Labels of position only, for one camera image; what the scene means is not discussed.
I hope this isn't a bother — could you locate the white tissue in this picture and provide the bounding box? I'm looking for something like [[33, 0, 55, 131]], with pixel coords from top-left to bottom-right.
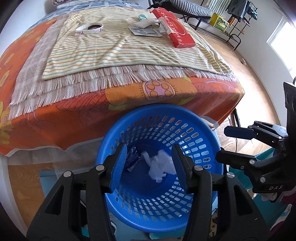
[[142, 150, 177, 183]]

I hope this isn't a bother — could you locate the white ring band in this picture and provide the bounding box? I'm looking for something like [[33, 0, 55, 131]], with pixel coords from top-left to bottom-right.
[[75, 23, 104, 35]]

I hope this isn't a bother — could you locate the red cardboard box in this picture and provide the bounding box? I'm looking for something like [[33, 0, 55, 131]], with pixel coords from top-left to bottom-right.
[[149, 8, 196, 48]]

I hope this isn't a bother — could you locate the silver printed sachet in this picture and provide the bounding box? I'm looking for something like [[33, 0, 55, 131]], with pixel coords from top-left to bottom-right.
[[128, 27, 162, 37]]

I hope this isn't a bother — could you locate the teal patterned wrapper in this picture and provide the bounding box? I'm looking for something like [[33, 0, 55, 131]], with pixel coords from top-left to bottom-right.
[[138, 14, 147, 21]]

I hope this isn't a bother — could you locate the blue snack wrapper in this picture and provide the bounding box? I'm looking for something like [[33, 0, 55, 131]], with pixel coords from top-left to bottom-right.
[[125, 146, 141, 172]]

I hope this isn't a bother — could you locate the white tube package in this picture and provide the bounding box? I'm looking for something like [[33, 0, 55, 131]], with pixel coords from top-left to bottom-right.
[[134, 19, 159, 29]]

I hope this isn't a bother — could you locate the blue plastic mesh basket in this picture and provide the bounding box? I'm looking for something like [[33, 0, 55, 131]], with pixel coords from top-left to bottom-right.
[[96, 104, 223, 232]]

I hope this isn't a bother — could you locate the orange floral bedspread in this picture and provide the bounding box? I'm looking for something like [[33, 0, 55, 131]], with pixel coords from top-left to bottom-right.
[[1, 17, 244, 156]]

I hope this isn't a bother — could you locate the window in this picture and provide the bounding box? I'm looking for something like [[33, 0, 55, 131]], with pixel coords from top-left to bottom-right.
[[266, 20, 295, 78]]

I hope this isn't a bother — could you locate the black clothes rack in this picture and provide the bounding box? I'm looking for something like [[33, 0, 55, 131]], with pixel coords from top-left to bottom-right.
[[199, 0, 258, 51]]

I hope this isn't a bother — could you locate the pink plaid fringed blanket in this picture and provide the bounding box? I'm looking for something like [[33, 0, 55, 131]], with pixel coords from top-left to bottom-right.
[[9, 14, 237, 119]]

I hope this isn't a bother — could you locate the yellow crate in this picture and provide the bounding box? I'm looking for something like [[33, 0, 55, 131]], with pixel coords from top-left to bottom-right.
[[209, 13, 229, 33]]

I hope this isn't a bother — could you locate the dark hanging jacket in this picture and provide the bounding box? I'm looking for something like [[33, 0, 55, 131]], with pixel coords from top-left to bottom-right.
[[227, 0, 250, 22]]

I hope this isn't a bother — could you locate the green striped hanging towel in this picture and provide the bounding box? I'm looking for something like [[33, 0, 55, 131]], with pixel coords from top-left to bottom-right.
[[205, 0, 231, 16]]

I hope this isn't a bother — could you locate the yellow striped towel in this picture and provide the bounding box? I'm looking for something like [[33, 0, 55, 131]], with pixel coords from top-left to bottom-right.
[[42, 6, 232, 80]]

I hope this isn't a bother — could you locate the black folding chair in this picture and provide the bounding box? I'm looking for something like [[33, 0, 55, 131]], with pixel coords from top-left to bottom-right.
[[148, 0, 211, 30]]

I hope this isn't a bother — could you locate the striped chair cushion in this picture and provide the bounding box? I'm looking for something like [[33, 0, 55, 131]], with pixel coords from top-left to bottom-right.
[[171, 0, 213, 18]]

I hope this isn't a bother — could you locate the blue checkered bedsheet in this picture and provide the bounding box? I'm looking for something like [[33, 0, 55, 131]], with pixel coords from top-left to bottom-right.
[[52, 1, 144, 15]]

